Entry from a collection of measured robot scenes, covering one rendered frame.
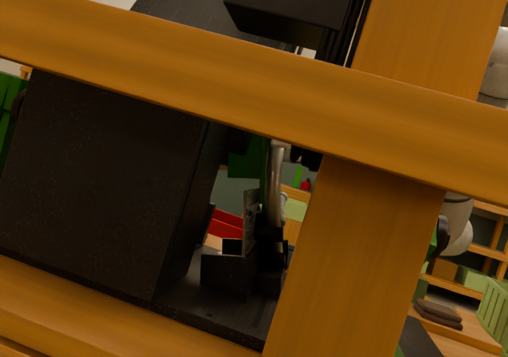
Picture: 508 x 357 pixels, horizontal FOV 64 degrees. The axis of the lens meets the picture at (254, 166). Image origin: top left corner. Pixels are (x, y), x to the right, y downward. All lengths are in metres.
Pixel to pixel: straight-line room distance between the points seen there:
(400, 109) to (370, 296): 0.21
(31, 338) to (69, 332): 0.05
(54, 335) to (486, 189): 0.52
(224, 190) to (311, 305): 6.09
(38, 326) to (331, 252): 0.38
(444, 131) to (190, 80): 0.26
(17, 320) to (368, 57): 0.54
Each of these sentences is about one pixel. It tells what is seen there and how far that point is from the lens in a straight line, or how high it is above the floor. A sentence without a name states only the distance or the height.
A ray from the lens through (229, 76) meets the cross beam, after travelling 0.45.
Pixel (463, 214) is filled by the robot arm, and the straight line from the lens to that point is 0.91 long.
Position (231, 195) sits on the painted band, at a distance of 6.54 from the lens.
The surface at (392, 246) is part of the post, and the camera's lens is 0.49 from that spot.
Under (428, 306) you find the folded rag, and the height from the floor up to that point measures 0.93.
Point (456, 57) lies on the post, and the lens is 0.51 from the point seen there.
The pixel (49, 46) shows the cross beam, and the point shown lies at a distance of 0.54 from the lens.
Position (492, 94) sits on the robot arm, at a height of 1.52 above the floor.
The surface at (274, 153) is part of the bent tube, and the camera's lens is 0.80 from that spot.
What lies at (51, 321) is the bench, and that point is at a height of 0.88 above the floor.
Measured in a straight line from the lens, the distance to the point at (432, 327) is 1.13.
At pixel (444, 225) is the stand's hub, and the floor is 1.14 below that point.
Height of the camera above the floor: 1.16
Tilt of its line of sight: 2 degrees down
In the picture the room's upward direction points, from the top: 17 degrees clockwise
